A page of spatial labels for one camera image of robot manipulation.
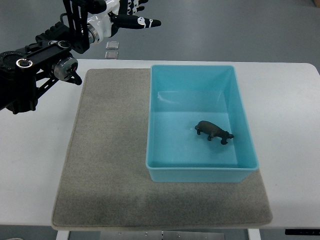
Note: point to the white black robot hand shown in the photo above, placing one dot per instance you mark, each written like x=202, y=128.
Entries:
x=118, y=14

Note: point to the brown toy hippo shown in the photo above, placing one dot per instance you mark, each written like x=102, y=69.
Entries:
x=213, y=131

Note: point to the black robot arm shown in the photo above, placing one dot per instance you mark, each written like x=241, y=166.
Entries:
x=27, y=73

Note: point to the light blue plastic box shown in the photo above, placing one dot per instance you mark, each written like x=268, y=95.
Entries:
x=180, y=97

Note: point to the upper floor socket plate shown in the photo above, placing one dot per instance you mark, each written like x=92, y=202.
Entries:
x=112, y=45

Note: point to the floor socket plate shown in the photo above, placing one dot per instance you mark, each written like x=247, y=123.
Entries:
x=112, y=45
x=111, y=55

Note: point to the lower floor socket plate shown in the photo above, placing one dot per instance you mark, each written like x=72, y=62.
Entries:
x=111, y=55

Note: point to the beige felt mat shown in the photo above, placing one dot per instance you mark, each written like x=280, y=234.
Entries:
x=105, y=184

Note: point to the black table control panel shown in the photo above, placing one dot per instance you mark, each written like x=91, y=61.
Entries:
x=302, y=232

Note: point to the metal table frame bracket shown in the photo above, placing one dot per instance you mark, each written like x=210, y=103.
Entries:
x=160, y=235

